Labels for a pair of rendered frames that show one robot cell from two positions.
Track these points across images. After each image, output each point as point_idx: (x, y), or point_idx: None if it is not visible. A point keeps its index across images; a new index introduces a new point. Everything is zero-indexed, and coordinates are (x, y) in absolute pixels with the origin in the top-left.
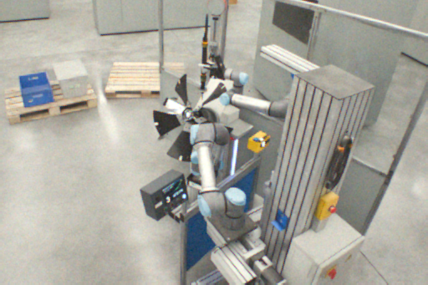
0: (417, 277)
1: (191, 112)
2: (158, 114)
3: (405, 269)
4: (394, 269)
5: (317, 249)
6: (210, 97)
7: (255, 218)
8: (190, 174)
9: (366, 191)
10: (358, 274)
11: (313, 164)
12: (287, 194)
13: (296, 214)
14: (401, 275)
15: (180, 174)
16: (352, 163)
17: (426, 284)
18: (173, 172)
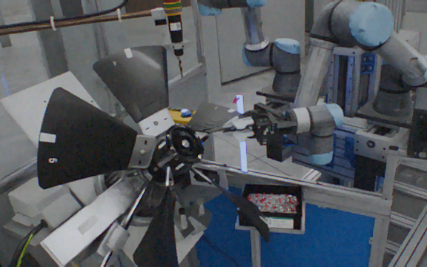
0: (224, 151)
1: (181, 132)
2: (150, 243)
3: (216, 157)
4: (219, 162)
5: (403, 33)
6: (145, 85)
7: (345, 119)
8: (286, 213)
9: (199, 102)
10: None
11: None
12: (392, 3)
13: (397, 16)
14: (225, 159)
15: (424, 89)
16: (181, 84)
17: (229, 147)
18: (426, 99)
